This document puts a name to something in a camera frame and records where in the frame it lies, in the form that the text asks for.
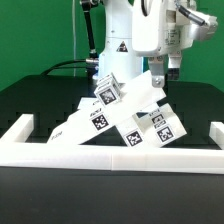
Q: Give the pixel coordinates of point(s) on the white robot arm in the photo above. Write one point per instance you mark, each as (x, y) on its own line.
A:
(118, 56)

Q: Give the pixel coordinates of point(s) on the white U-shaped fence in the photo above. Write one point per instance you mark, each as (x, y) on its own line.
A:
(16, 151)

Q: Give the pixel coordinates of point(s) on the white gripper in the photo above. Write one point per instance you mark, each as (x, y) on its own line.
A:
(161, 27)

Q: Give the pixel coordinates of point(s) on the white chair seat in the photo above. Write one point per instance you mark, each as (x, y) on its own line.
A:
(138, 130)

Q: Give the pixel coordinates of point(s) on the white chair back part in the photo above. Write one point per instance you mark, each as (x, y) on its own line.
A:
(83, 125)

